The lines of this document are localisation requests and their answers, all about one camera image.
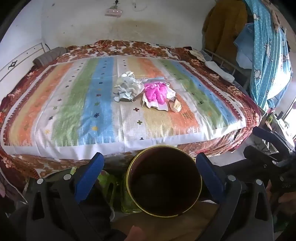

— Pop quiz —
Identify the small tan snack wrapper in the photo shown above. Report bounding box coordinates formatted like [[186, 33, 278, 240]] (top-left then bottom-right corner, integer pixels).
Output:
[[169, 99, 182, 113]]

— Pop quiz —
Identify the pink plastic bag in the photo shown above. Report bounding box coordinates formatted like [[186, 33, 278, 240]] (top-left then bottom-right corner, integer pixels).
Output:
[[144, 82, 168, 104]]

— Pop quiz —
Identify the dark round gold-rimmed trash bin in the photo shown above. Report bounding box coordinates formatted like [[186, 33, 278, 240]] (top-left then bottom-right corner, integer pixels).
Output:
[[125, 146, 203, 218]]

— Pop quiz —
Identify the green patterned slipper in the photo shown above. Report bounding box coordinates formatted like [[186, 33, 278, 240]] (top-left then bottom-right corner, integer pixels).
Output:
[[97, 170, 141, 214]]

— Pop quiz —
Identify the striped colourful bed sheet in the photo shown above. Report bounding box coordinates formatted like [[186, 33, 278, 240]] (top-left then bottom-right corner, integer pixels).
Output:
[[1, 56, 246, 160]]

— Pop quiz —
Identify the brown floral blanket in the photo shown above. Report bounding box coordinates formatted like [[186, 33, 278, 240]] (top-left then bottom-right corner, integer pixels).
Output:
[[1, 40, 261, 186]]

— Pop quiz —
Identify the blue dotted hanging cloth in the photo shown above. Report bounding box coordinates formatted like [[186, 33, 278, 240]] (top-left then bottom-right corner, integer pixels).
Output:
[[246, 1, 292, 110]]

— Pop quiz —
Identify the white rolled pillow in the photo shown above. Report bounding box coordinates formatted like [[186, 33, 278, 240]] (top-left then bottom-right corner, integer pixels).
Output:
[[205, 61, 235, 83]]

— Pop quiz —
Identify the light blue hanging shirt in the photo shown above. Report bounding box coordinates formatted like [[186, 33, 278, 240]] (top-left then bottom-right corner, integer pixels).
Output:
[[233, 23, 254, 69]]

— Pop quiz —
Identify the mustard brown hanging garment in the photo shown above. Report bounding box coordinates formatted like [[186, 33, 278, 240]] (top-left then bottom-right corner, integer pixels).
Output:
[[203, 1, 247, 61]]

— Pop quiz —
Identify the metal bed rail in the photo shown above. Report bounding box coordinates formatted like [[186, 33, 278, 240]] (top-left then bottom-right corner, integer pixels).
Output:
[[203, 49, 251, 90]]

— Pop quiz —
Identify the white wall power strip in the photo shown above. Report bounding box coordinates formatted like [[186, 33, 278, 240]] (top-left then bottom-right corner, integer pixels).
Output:
[[105, 9, 123, 18]]

